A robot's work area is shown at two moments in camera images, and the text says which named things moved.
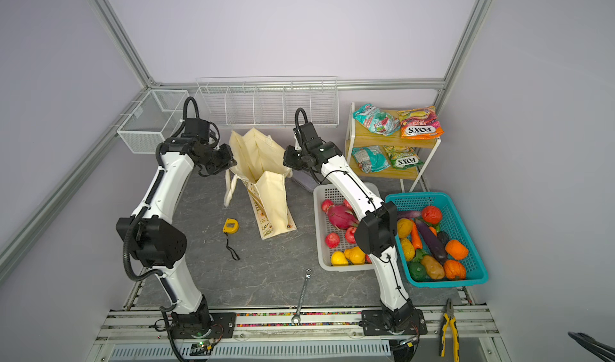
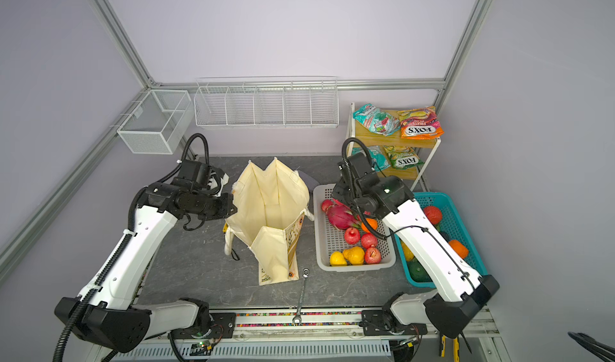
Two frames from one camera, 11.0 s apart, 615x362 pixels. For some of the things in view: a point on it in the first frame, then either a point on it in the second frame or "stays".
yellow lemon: (339, 259) stays
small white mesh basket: (158, 118) stays
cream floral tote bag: (263, 168) → (267, 212)
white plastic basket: (323, 252) stays
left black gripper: (229, 161) → (227, 204)
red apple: (332, 240) → (351, 235)
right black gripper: (291, 158) → (340, 192)
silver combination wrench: (307, 274) stays
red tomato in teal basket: (432, 215) stays
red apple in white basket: (326, 204) stays
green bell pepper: (418, 271) stays
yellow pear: (356, 255) stays
